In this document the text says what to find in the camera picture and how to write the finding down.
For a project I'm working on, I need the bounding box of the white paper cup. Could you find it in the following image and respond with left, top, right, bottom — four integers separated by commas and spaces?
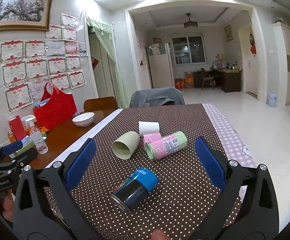
138, 121, 159, 136

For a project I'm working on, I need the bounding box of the green door curtain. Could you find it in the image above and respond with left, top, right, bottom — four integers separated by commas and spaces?
86, 16, 128, 108

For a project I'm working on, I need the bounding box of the clear spray bottle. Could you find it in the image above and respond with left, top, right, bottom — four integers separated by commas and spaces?
22, 115, 48, 155

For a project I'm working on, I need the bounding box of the wooden desk chair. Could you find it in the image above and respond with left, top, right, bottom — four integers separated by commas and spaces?
201, 68, 215, 89

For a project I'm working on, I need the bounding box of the person's left hand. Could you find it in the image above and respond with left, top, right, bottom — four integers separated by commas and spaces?
0, 190, 14, 222

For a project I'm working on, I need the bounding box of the framed blossom painting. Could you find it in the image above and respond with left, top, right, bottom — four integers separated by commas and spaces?
0, 0, 52, 31

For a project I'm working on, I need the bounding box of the red small box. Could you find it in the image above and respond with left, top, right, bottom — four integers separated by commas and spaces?
9, 115, 27, 140

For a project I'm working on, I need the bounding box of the grey covered chair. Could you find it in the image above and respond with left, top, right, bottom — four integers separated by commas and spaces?
129, 87, 185, 108

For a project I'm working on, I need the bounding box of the pink checked tablecloth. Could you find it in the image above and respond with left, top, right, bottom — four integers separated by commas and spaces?
201, 102, 258, 205

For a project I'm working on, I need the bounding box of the blue black metal can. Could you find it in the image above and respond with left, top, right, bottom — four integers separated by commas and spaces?
110, 167, 159, 212

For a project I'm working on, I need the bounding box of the window with dark glass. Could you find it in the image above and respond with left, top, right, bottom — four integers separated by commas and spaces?
172, 36, 207, 64

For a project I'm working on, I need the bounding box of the light green paper cup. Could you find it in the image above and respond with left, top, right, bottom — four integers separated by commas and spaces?
111, 131, 140, 160

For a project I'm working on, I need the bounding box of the white ceramic bowl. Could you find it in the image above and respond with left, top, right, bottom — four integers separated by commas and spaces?
72, 112, 95, 127

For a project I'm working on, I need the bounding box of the brown wooden chair back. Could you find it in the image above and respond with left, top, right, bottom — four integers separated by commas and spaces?
83, 96, 118, 112

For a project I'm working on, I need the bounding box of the round ceiling lamp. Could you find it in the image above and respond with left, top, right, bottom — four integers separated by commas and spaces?
184, 13, 198, 29

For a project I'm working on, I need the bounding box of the pink green labelled canister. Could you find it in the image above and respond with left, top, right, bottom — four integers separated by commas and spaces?
144, 131, 188, 160

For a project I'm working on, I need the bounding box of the red tote bag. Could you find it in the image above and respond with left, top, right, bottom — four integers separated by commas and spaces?
33, 82, 77, 129

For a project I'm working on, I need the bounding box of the person's right thumb tip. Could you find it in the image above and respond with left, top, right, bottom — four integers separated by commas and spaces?
150, 230, 170, 240

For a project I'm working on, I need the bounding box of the dark wooden desk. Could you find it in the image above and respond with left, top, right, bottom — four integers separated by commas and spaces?
194, 69, 242, 93

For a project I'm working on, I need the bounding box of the light blue trash bin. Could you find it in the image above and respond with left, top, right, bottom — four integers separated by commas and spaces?
267, 93, 277, 107

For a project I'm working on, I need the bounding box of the white refrigerator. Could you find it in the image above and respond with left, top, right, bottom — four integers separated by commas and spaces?
146, 43, 175, 88

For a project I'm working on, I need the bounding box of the small pink paper cup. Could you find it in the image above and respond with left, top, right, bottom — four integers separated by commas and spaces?
143, 133, 162, 145

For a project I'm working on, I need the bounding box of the brown polka dot tablecloth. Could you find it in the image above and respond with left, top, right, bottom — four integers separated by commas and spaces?
44, 103, 244, 240

